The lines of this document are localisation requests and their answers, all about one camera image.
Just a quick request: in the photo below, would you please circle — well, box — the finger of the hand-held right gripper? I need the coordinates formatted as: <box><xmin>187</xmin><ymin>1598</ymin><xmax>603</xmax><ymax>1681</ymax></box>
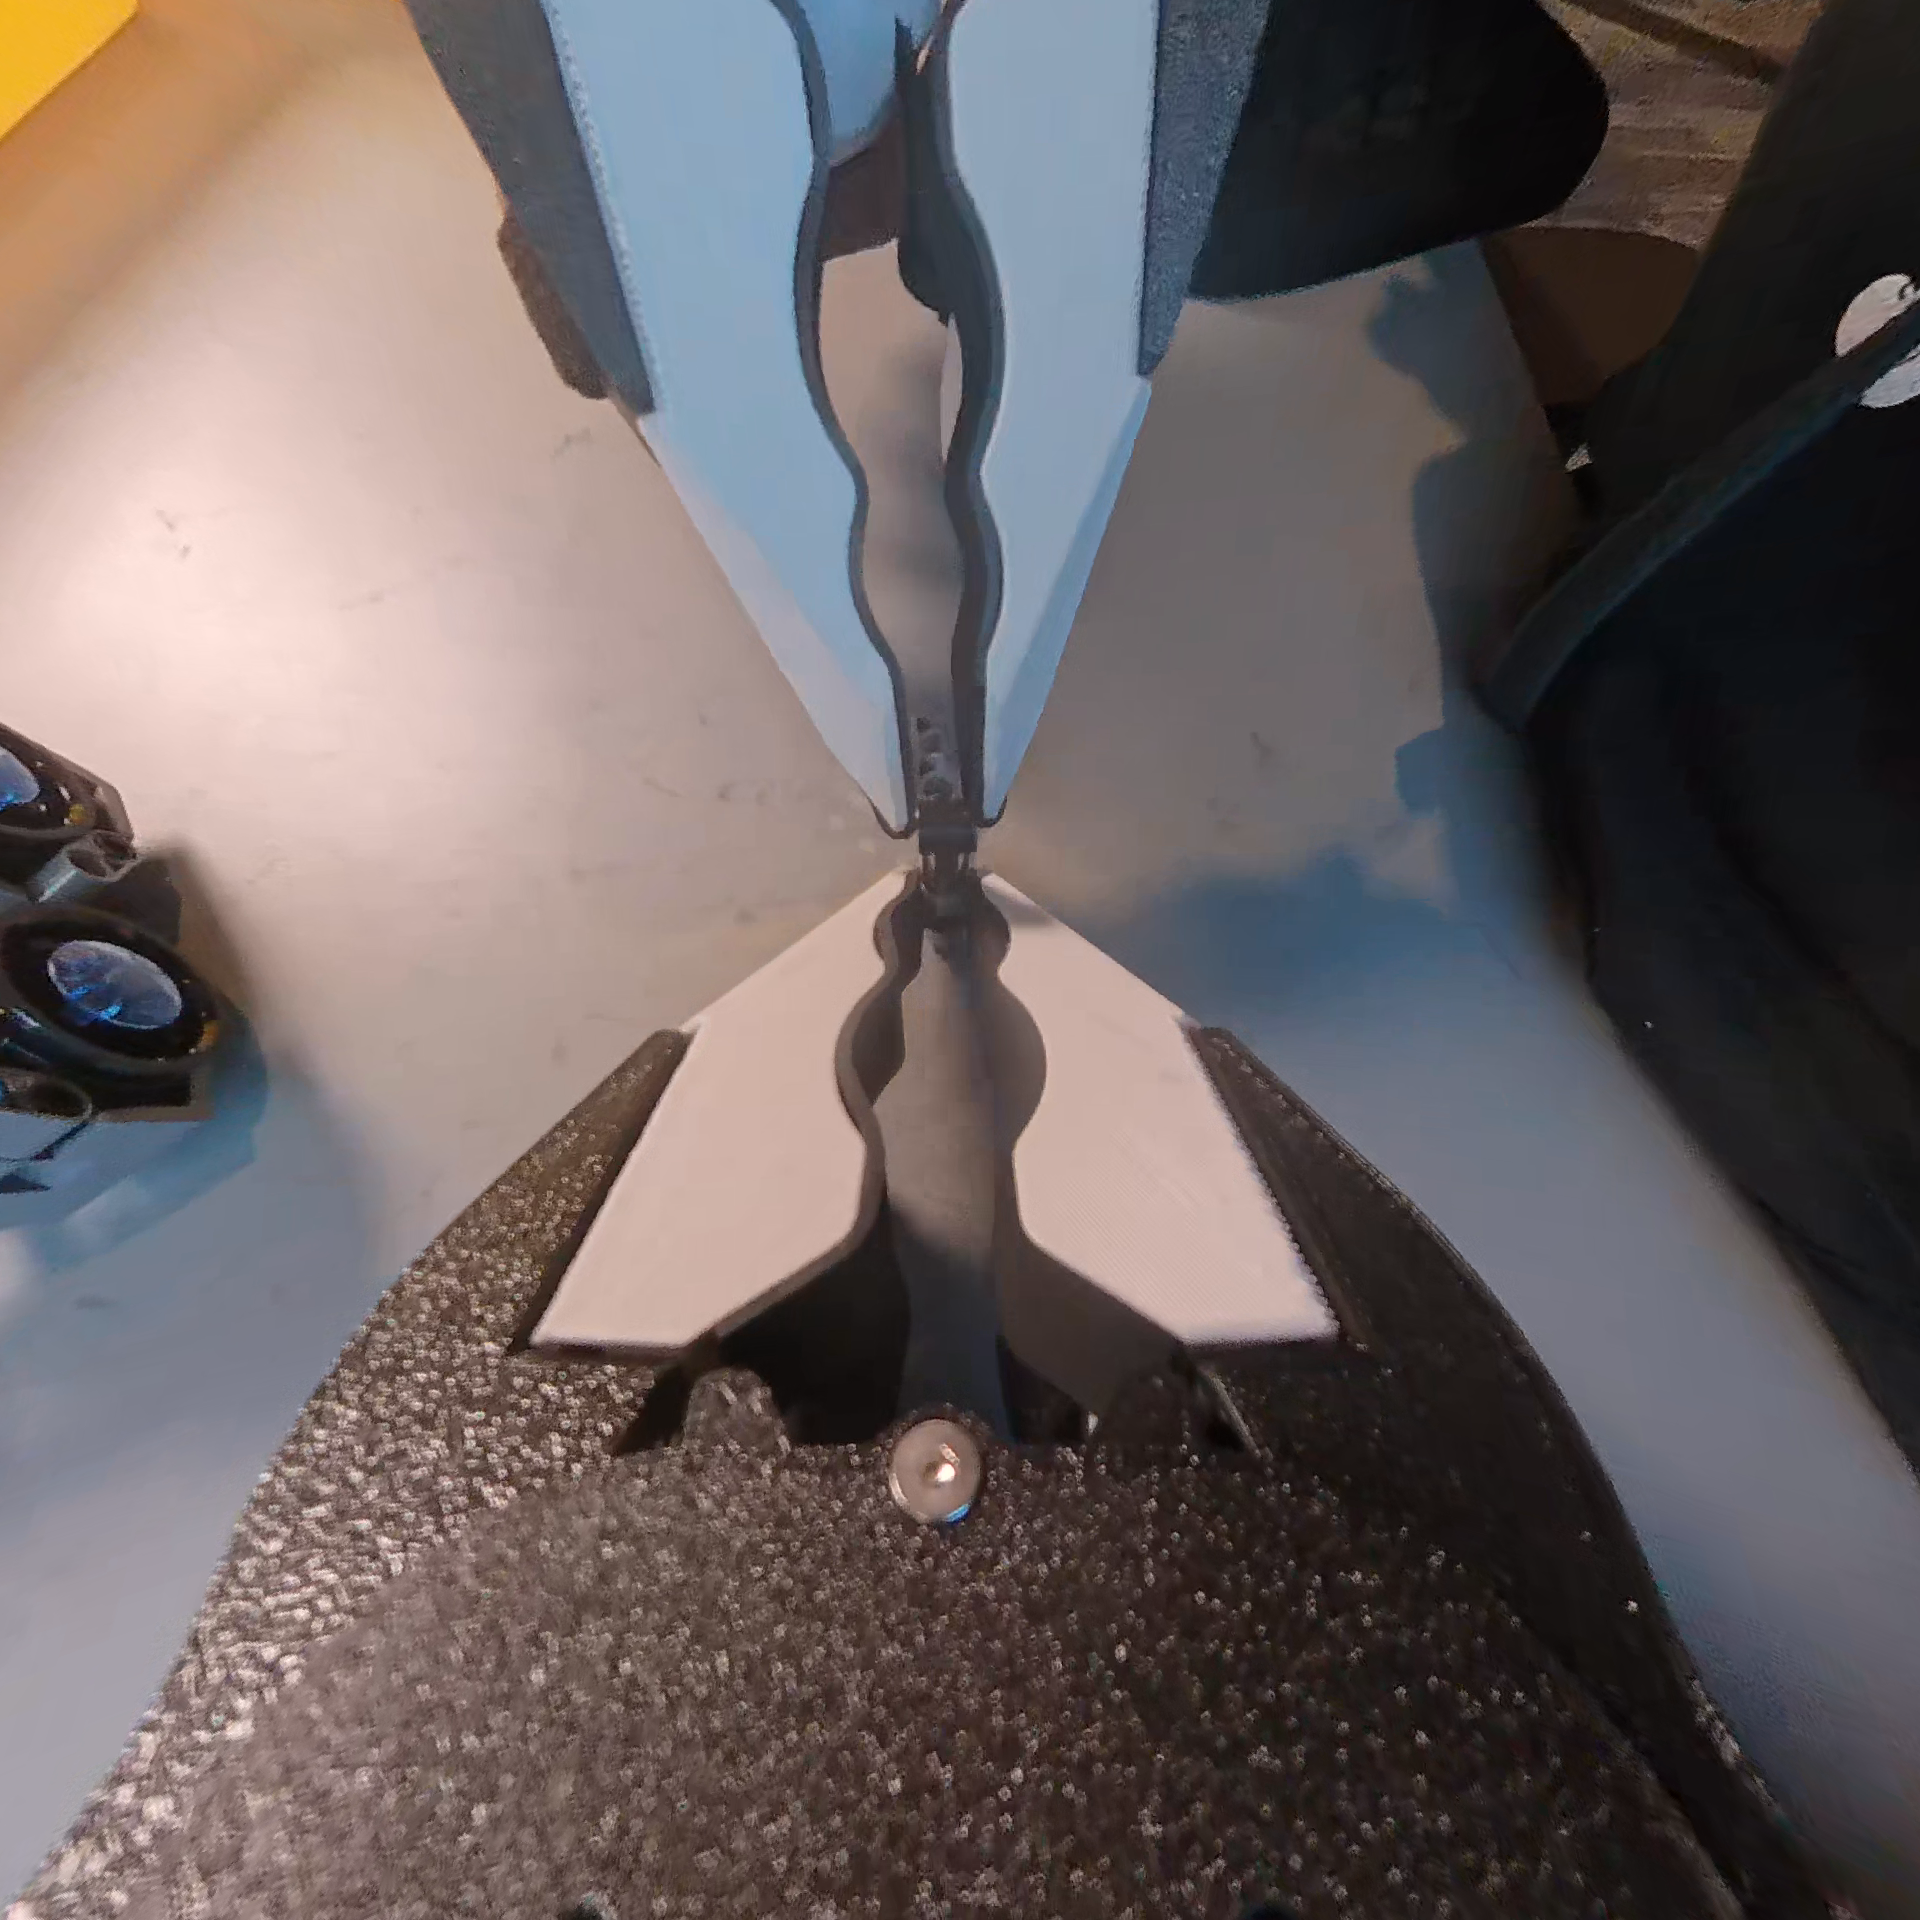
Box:
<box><xmin>540</xmin><ymin>0</ymin><xmax>923</xmax><ymax>836</ymax></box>
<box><xmin>895</xmin><ymin>0</ymin><xmax>1160</xmax><ymax>827</ymax></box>

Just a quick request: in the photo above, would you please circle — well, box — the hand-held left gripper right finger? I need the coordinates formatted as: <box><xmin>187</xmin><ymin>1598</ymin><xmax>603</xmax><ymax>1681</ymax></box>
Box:
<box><xmin>976</xmin><ymin>872</ymin><xmax>1341</xmax><ymax>1355</ymax></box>

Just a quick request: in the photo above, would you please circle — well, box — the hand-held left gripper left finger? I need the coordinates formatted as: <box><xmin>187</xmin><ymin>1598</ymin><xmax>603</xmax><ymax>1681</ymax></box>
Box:
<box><xmin>527</xmin><ymin>865</ymin><xmax>920</xmax><ymax>1359</ymax></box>

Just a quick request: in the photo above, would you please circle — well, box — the black pin connector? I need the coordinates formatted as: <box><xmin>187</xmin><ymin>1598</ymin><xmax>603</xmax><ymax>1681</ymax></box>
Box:
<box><xmin>912</xmin><ymin>809</ymin><xmax>991</xmax><ymax>961</ymax></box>

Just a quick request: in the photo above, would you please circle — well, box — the person's right forearm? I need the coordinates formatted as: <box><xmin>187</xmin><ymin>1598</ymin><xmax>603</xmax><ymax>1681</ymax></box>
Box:
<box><xmin>1190</xmin><ymin>0</ymin><xmax>1613</xmax><ymax>301</ymax></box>

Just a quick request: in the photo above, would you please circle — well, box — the grey desk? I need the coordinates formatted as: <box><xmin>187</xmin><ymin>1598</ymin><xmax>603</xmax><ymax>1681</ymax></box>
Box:
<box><xmin>0</xmin><ymin>0</ymin><xmax>1920</xmax><ymax>1920</ymax></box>

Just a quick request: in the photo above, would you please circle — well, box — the grey toy robot head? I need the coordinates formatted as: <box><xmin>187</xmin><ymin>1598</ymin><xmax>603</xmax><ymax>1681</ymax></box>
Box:
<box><xmin>0</xmin><ymin>724</ymin><xmax>227</xmax><ymax>1193</ymax></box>

